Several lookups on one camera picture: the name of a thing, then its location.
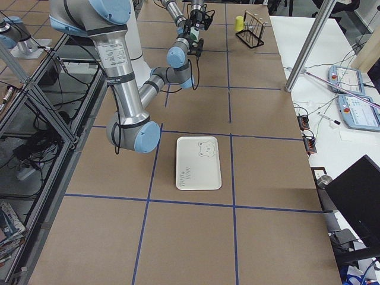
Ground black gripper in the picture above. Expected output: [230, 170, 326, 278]
[189, 2, 207, 30]
[188, 38, 204, 56]

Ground light green plastic cup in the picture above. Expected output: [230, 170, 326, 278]
[190, 27, 199, 42]

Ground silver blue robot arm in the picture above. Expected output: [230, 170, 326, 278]
[160, 0, 214, 34]
[49, 1, 208, 153]

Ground yellow plastic cup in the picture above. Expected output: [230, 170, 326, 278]
[235, 15, 244, 32]

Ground pale green bear tray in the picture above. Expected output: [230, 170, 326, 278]
[176, 136, 222, 191]

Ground orange black connector box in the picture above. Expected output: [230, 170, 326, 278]
[297, 115, 310, 130]

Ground black marker pen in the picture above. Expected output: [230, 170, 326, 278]
[317, 112, 341, 125]

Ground upper teach pendant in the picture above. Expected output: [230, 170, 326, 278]
[328, 65, 365, 96]

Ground teach pendant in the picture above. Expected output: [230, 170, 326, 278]
[328, 65, 365, 96]
[338, 94, 379, 132]

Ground lower teach pendant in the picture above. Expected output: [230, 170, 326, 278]
[338, 94, 379, 132]

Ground black monitor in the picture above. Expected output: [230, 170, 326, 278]
[325, 155, 379, 247]

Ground white power strip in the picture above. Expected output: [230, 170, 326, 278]
[16, 166, 36, 181]

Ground stack of magazines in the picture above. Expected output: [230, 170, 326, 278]
[1, 201, 26, 267]

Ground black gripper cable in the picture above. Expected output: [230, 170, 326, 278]
[163, 53, 200, 107]

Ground black wire cup rack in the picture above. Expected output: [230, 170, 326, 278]
[235, 9, 267, 49]

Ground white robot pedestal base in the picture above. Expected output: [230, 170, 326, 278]
[125, 1, 151, 88]

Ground aluminium frame post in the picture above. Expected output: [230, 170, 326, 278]
[285, 0, 337, 92]

